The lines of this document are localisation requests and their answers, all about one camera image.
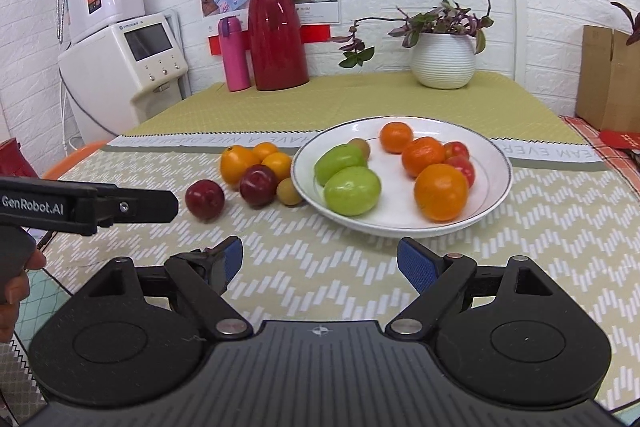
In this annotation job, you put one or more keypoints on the white machine with screen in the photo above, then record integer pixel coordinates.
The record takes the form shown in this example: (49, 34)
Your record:
(105, 72)

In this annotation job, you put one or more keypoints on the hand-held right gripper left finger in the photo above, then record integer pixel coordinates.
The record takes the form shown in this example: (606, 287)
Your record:
(232, 257)

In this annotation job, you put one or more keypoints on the pink bottle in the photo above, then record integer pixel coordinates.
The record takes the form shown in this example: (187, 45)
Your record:
(235, 62)

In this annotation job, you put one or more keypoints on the red thermos jug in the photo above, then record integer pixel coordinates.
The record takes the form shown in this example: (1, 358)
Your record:
(277, 47)

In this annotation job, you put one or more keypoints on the person's left hand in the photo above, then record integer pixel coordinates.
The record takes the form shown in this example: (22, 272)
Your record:
(10, 312)

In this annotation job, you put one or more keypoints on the white plate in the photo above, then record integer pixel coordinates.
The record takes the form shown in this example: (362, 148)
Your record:
(390, 213)

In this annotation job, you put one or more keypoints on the kiwi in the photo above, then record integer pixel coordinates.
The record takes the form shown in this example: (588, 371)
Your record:
(360, 148)

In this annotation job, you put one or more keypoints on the purple plant in white pot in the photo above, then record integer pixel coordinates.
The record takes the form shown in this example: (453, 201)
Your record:
(442, 62)

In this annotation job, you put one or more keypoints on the small red tomato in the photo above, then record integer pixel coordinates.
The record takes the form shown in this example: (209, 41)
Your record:
(456, 150)

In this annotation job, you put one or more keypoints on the green mango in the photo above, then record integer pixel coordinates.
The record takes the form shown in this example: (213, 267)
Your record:
(351, 190)
(340, 163)

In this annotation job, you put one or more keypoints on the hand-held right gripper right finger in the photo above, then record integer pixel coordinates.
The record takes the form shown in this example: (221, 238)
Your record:
(417, 267)

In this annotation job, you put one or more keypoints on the deep orange tangerine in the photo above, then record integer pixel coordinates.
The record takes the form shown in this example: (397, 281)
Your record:
(423, 157)
(396, 137)

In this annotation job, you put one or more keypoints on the chevron patterned tablecloth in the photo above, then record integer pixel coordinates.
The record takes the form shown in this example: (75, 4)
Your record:
(310, 257)

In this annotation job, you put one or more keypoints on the cardboard box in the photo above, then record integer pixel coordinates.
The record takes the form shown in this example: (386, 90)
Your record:
(605, 77)

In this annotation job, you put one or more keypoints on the teal grid tablecloth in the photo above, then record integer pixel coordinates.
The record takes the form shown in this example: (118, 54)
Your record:
(47, 282)

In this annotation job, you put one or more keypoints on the red apple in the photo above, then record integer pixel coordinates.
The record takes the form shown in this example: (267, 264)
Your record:
(205, 199)

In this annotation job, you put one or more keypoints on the small yellow-orange tangerine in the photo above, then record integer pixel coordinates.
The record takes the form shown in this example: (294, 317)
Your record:
(277, 165)
(265, 150)

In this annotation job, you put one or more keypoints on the large yellow-orange orange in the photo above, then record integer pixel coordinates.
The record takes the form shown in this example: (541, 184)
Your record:
(237, 164)

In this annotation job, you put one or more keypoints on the red checkered cloth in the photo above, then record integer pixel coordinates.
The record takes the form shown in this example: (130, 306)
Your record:
(585, 137)

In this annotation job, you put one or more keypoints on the dark red plum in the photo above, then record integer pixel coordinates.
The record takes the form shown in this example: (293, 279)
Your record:
(258, 185)

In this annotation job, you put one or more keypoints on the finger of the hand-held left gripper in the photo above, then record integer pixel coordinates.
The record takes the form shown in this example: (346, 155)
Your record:
(145, 206)

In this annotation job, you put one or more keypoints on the large deep orange orange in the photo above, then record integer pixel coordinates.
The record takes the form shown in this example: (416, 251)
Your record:
(441, 192)

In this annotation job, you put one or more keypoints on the dark purple plant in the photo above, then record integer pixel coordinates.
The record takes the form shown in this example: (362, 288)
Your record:
(632, 19)

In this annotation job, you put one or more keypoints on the red apples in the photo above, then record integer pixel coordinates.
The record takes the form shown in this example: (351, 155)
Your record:
(464, 170)

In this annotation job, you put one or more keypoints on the dark red object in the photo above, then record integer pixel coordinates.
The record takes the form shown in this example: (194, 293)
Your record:
(15, 159)

